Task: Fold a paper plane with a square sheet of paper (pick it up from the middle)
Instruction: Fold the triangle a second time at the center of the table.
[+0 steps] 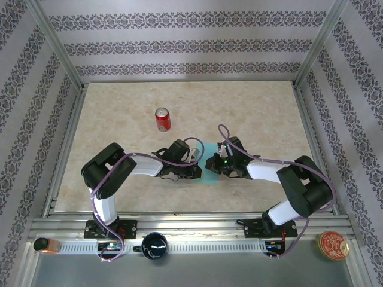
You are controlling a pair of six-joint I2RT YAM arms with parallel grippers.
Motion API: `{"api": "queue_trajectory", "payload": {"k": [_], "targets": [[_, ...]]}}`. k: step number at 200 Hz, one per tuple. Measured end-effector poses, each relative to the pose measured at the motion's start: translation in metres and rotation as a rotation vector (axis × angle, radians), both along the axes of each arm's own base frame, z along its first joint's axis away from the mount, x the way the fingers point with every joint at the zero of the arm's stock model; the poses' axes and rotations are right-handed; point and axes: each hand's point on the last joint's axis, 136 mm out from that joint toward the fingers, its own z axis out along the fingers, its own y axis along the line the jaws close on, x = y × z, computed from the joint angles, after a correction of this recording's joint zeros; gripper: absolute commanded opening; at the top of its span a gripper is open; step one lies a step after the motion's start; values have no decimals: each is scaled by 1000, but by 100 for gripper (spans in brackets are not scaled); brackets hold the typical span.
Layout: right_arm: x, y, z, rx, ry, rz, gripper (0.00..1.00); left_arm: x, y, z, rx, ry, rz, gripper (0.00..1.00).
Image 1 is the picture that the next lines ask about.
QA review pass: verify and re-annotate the aluminium frame post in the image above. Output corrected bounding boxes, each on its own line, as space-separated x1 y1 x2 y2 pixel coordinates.
294 0 351 89
25 0 86 90

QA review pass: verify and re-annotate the red and gold round tin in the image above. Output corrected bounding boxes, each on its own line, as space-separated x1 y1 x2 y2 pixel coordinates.
314 230 350 261

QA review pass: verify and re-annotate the slotted metal cable duct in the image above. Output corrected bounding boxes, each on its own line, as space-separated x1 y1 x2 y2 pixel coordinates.
59 241 267 254

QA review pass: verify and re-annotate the small controller board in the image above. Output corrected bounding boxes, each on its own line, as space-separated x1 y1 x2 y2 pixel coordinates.
265 240 287 252
97 242 123 252

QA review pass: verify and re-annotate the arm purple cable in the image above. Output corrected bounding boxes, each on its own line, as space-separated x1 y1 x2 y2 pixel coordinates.
217 124 336 261
89 136 206 264

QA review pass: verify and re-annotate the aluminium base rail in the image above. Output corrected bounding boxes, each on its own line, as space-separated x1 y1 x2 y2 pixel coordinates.
28 211 358 242

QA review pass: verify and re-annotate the orange bottle with black cap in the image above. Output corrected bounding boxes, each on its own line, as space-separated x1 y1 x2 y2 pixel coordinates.
32 237 62 255

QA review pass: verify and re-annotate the dark blue mug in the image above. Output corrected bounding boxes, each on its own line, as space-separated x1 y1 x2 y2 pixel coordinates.
133 231 168 260

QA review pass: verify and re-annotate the red soda can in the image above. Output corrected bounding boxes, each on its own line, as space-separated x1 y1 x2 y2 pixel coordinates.
154 106 173 133

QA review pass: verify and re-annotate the light blue cloth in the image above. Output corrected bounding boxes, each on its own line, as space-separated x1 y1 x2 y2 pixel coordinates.
193 142 219 185

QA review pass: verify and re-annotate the aluminium side rail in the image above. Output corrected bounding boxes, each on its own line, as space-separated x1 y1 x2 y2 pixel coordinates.
291 83 342 216
41 85 89 218

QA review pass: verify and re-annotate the grey metal bottom plate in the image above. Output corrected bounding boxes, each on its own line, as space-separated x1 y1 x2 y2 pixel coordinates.
28 252 361 287

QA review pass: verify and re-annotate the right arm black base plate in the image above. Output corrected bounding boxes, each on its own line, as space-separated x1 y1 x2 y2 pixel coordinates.
244 218 297 239

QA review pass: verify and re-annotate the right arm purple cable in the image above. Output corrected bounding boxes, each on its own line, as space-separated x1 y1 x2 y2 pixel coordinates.
217 124 336 261

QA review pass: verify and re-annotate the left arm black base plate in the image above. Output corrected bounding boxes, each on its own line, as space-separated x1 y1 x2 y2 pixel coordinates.
84 219 138 240

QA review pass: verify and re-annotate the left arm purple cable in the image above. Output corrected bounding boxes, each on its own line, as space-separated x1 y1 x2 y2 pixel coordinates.
89 136 206 264

